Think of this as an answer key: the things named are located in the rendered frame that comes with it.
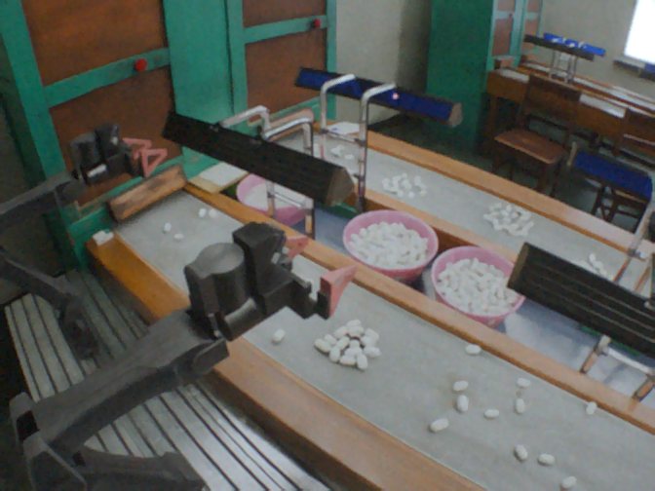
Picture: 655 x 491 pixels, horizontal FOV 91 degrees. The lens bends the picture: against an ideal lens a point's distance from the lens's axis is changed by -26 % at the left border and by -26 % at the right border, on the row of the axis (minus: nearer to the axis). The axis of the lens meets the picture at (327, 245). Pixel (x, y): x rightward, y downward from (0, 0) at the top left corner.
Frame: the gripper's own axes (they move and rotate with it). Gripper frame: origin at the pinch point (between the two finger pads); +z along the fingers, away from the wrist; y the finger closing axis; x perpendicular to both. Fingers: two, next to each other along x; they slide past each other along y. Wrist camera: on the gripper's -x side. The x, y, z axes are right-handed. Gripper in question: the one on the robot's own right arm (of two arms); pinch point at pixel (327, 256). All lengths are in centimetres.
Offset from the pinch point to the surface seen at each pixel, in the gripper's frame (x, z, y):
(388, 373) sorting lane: 33.1, 10.5, -8.2
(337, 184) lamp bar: -1.3, 14.9, 11.9
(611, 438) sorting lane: 33, 27, -58
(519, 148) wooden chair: 58, 218, 39
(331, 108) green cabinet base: 26, 105, 99
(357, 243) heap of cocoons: 33, 39, 26
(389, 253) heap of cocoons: 33, 42, 17
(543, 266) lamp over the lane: -2.5, 19.2, -27.5
